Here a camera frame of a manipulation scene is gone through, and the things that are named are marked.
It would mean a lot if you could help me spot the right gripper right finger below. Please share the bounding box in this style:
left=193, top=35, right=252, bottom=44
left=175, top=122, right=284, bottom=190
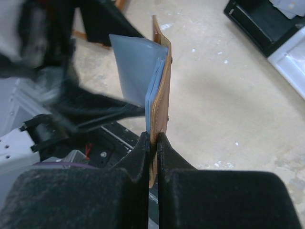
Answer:
left=157, top=133, right=301, bottom=229

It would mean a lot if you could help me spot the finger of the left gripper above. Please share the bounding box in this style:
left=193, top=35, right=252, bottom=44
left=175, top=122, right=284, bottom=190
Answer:
left=54, top=80, right=145, bottom=131

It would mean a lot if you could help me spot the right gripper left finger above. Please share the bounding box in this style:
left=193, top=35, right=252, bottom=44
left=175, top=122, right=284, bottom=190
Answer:
left=0, top=132, right=149, bottom=229

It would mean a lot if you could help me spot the brown leather card holder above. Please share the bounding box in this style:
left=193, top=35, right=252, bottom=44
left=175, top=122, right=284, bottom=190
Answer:
left=109, top=15, right=172, bottom=187

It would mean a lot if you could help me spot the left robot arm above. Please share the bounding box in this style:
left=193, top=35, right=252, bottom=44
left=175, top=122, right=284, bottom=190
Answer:
left=0, top=0, right=145, bottom=174

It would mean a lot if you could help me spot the black and white organizer tray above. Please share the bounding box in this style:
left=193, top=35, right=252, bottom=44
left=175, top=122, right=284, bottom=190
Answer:
left=224, top=0, right=305, bottom=97

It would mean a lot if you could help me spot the silver item in tray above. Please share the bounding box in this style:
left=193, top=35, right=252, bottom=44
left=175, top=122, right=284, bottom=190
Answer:
left=270, top=0, right=305, bottom=20

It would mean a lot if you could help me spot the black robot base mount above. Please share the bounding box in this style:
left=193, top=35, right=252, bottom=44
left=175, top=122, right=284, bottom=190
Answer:
left=69, top=122, right=159, bottom=229

